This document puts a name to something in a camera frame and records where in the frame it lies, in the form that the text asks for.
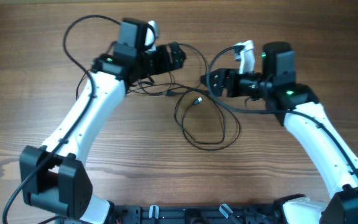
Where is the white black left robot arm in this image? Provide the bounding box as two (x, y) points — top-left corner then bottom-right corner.
(18, 18), (186, 223)

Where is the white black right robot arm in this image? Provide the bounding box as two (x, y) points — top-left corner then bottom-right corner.
(203, 41), (358, 223)

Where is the grey usb cable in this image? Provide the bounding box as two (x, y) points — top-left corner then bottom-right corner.
(126, 82), (241, 152)

